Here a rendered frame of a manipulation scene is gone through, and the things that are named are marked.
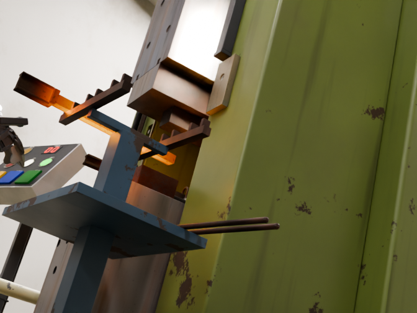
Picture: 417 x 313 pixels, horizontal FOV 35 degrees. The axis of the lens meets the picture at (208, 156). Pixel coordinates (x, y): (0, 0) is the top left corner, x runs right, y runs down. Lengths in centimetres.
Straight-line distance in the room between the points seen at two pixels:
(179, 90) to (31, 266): 314
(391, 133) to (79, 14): 389
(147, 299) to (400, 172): 76
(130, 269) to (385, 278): 66
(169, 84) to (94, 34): 352
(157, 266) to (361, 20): 95
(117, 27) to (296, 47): 402
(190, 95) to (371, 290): 83
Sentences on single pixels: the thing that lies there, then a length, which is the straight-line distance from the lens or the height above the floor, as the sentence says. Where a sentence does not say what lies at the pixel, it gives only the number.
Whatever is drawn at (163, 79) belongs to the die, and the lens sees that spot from 207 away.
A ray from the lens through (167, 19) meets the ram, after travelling 223.
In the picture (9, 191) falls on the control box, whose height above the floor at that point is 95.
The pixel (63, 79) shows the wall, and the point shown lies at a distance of 527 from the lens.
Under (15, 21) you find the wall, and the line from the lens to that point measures 507.
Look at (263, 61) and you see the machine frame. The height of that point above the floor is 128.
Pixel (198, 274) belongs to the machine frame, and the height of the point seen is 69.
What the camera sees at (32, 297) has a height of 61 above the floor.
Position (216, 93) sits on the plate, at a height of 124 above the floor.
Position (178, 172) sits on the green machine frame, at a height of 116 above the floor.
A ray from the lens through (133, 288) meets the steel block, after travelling 174.
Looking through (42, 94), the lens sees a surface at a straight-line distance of 156.
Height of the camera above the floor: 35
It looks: 22 degrees up
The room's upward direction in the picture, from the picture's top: 15 degrees clockwise
